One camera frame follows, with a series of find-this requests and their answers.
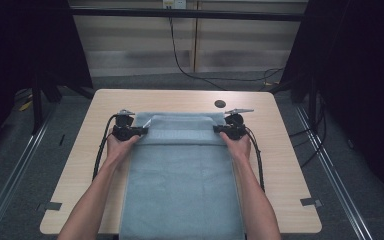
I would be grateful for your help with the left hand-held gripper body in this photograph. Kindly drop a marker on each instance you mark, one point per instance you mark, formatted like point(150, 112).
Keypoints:
point(124, 128)

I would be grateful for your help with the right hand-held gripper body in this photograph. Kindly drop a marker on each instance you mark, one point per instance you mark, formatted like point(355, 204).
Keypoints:
point(235, 125)

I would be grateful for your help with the light blue towel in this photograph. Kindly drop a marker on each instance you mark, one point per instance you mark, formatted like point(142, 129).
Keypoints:
point(181, 180)

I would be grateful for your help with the person's left hand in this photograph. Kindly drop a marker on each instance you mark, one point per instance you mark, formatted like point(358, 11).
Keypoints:
point(120, 148)

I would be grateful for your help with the person's right hand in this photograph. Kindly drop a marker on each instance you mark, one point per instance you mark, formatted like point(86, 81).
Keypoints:
point(238, 146)

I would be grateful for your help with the black metal stand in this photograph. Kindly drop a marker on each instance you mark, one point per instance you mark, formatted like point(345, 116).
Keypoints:
point(37, 106)

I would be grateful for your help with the yellow tape strip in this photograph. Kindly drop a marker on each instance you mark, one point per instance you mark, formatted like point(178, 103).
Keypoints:
point(26, 105)

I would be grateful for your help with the grey tape piece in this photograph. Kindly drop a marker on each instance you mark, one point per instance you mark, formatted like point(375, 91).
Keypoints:
point(310, 202)
point(53, 206)

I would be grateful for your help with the dark curtain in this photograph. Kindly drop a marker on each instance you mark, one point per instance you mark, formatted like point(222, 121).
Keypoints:
point(363, 83)
point(20, 50)

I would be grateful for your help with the metal floor rail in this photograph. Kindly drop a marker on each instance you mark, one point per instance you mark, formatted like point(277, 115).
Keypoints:
point(336, 176)
point(10, 186)

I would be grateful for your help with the black horizontal frame bar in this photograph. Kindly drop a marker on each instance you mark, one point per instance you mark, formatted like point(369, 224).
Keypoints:
point(186, 14)

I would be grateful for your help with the white wall outlet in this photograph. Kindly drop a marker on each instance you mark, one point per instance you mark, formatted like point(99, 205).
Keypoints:
point(174, 4)

